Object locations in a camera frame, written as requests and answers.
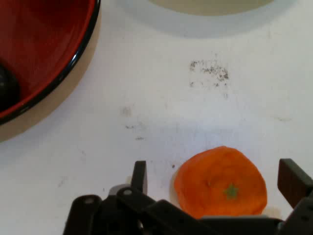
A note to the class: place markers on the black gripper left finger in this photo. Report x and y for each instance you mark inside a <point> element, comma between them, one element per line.
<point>137,213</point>

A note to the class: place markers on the white round plate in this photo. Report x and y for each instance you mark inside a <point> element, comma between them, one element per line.
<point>220,24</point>

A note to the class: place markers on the red bowl with black rim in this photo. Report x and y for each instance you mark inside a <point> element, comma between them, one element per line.
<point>49,36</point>

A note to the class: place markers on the orange round toy slice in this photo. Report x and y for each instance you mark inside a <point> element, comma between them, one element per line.
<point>220,181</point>

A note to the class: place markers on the dark purple toy eggplant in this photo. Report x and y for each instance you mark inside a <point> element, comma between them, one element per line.
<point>8,88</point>

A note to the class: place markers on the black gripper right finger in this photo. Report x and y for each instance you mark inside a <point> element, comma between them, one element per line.
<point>297,186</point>

